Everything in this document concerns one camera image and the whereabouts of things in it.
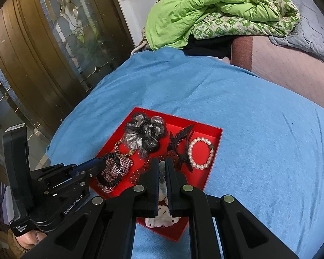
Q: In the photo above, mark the person's left forearm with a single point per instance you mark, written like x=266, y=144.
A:
x=14, y=245

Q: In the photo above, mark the blue blanket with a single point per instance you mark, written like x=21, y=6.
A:
x=259, y=140

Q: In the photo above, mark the pink mattress cover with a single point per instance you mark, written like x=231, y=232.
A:
x=286, y=64

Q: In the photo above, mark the beige patterned cloth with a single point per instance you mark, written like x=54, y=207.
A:
x=140, y=45

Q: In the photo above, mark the person's left hand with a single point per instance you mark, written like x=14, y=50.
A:
x=29, y=240

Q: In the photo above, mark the dark red dotted hair bow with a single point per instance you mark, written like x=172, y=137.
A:
x=140, y=171

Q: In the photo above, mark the wooden glass panelled door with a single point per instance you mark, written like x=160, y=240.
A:
x=29, y=45

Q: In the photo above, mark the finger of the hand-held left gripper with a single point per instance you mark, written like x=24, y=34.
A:
x=90, y=173
x=90, y=163

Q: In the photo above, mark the grey black organza scrunchie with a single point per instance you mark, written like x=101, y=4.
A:
x=143, y=135

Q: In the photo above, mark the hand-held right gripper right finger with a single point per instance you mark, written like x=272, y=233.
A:
x=169, y=191

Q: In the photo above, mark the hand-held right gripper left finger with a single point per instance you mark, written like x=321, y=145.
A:
x=156, y=191

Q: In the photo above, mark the black cloth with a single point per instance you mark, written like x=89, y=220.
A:
x=205, y=45

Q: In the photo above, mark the pink plaid scrunchie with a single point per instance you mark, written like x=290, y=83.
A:
x=125, y=164

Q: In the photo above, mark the white scrunchie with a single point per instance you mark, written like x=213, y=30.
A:
x=162, y=215

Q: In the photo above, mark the grey quilt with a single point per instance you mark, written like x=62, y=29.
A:
x=313, y=32

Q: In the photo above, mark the red box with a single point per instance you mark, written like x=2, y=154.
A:
x=199, y=172

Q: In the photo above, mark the black hair claw clip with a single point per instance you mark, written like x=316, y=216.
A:
x=181, y=153

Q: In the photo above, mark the green quilt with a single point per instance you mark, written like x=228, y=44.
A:
x=183, y=10

